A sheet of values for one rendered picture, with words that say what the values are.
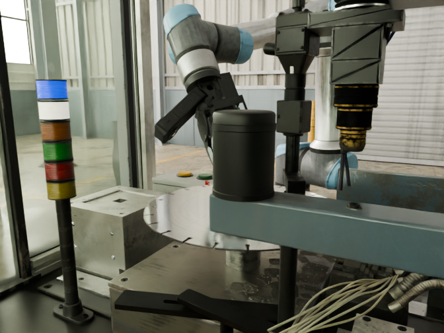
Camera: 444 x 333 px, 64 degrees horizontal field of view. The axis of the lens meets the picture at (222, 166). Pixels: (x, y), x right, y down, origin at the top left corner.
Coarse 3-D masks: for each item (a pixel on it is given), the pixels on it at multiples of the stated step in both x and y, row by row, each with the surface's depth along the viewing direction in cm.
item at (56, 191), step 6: (66, 180) 58; (72, 180) 59; (48, 186) 58; (54, 186) 57; (60, 186) 58; (66, 186) 58; (72, 186) 59; (48, 192) 58; (54, 192) 58; (60, 192) 58; (66, 192) 58; (72, 192) 59; (48, 198) 58; (54, 198) 58; (60, 198) 58; (66, 198) 58
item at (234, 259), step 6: (246, 246) 58; (228, 252) 60; (234, 252) 59; (240, 252) 59; (246, 252) 59; (252, 252) 59; (258, 252) 60; (228, 258) 60; (234, 258) 59; (240, 258) 59; (246, 258) 59; (252, 258) 59; (258, 258) 60; (228, 264) 61; (234, 264) 60; (240, 264) 59; (246, 264) 59; (252, 264) 59; (258, 264) 61; (240, 270) 59; (246, 270) 59
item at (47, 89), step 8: (40, 80) 54; (48, 80) 54; (56, 80) 55; (64, 80) 56; (40, 88) 54; (48, 88) 54; (56, 88) 55; (64, 88) 56; (40, 96) 55; (48, 96) 55; (56, 96) 55; (64, 96) 56
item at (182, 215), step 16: (176, 192) 69; (192, 192) 69; (208, 192) 69; (160, 208) 60; (176, 208) 60; (192, 208) 60; (208, 208) 60; (160, 224) 53; (176, 224) 53; (192, 224) 53; (208, 224) 53; (176, 240) 47; (192, 240) 47; (208, 240) 47; (224, 240) 47; (240, 240) 47; (256, 240) 47
